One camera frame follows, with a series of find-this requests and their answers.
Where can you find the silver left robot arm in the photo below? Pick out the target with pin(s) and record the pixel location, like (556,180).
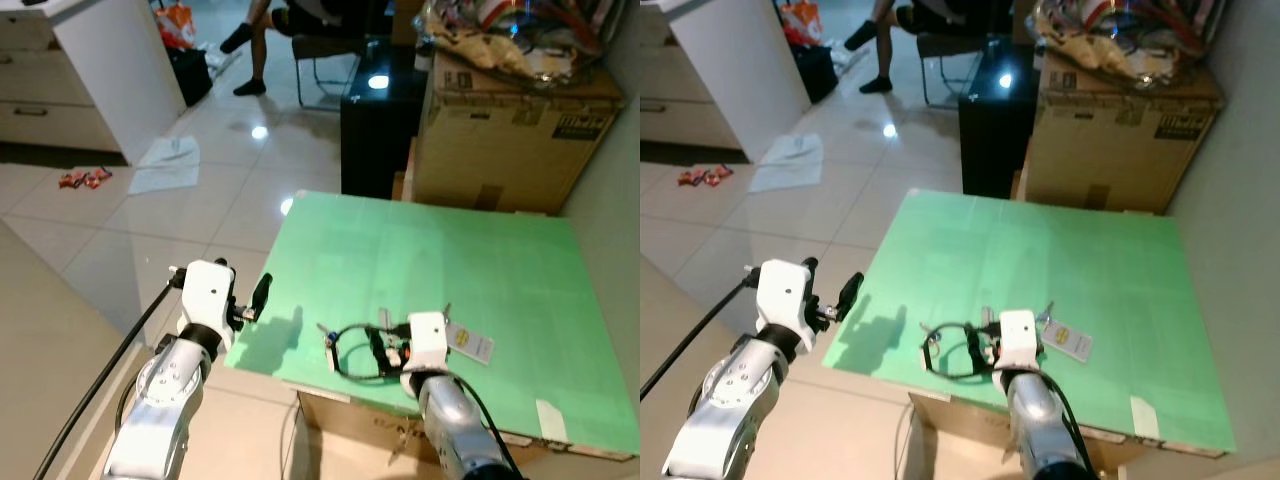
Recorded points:
(160,400)
(735,400)

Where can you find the flat brown cardboard box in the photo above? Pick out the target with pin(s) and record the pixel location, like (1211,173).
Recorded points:
(350,415)
(960,415)

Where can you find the green table mat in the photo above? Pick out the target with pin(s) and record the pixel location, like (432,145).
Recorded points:
(1050,260)
(450,260)

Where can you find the white floor cloth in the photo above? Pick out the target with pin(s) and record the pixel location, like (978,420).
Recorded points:
(787,163)
(165,165)

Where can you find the red snack packet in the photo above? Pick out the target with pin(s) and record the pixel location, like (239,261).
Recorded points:
(719,175)
(98,177)
(691,178)
(71,180)

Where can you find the thin brown cardboard sheet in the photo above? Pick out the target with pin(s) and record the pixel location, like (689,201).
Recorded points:
(403,180)
(1019,178)

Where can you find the white masking tape piece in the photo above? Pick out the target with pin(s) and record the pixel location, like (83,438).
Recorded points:
(1145,418)
(550,420)

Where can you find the black bag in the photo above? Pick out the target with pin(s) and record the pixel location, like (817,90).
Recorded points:
(190,75)
(815,72)

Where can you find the glossy black cabinet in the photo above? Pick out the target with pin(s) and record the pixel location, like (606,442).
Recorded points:
(375,130)
(990,130)

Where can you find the white crumpled sheet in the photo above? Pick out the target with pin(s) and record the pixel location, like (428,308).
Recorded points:
(850,60)
(222,62)

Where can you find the seated person in dark clothes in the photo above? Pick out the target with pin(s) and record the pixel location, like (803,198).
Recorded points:
(258,60)
(882,55)

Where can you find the white counter with drawers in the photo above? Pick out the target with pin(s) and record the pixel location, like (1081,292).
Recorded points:
(120,70)
(740,70)

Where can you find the large printed cardboard box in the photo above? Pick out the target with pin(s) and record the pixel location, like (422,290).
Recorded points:
(1110,140)
(500,140)

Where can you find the orange shopping bag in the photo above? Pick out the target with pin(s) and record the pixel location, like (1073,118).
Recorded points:
(176,25)
(801,22)

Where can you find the brown wooden pillar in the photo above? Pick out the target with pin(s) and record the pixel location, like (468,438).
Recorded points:
(405,20)
(1024,20)

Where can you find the clear plastic wrapped bundle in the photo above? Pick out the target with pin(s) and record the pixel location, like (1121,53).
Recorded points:
(500,45)
(1110,45)

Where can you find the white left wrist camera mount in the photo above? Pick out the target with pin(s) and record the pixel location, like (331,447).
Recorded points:
(785,290)
(207,290)

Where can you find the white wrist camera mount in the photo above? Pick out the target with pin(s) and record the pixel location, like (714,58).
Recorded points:
(1018,338)
(427,340)
(207,290)
(785,290)

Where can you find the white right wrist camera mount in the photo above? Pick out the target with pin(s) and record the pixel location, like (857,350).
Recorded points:
(1018,338)
(427,340)

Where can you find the black metal frame chair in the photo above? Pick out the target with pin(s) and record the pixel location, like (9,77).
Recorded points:
(950,45)
(340,45)

